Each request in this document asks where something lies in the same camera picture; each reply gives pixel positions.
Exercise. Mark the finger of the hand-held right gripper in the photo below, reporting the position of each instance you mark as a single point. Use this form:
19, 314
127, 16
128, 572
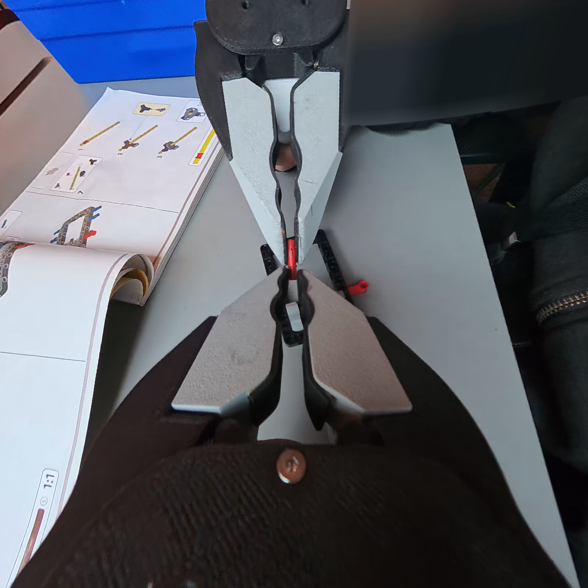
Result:
317, 128
248, 138

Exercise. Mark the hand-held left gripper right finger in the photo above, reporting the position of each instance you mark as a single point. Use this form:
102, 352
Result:
349, 363

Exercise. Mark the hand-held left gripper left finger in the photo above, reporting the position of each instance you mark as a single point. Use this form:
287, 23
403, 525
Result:
234, 358

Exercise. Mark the black lego frame assembly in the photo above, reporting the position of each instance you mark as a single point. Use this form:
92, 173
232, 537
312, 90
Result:
331, 262

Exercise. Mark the red lego pin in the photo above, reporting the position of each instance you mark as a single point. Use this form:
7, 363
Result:
291, 252

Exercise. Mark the lego instruction booklet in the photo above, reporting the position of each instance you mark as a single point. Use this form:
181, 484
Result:
69, 298

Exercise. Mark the person's right hand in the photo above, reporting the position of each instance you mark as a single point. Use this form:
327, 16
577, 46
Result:
285, 158

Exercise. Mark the blue plastic bin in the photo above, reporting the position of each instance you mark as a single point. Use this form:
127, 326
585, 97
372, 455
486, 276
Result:
115, 41

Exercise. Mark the person's dark clothing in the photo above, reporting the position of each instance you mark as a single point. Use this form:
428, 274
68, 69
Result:
560, 367

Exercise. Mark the grey slotted table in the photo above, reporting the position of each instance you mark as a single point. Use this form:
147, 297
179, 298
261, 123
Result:
27, 128

